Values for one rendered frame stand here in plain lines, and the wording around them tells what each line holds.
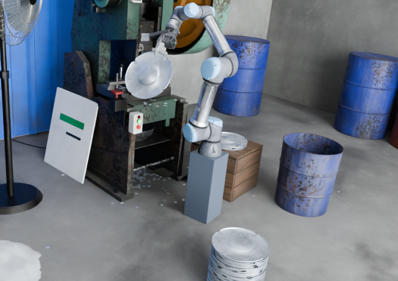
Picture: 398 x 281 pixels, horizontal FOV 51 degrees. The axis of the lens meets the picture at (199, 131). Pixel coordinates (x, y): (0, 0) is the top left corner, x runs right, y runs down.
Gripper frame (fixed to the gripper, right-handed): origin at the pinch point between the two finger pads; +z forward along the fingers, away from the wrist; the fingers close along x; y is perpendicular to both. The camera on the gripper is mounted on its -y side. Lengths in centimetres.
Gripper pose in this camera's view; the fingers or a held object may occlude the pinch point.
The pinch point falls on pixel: (155, 55)
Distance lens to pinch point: 245.3
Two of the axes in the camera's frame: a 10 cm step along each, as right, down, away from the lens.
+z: -3.4, 8.6, -3.8
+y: 9.2, 2.2, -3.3
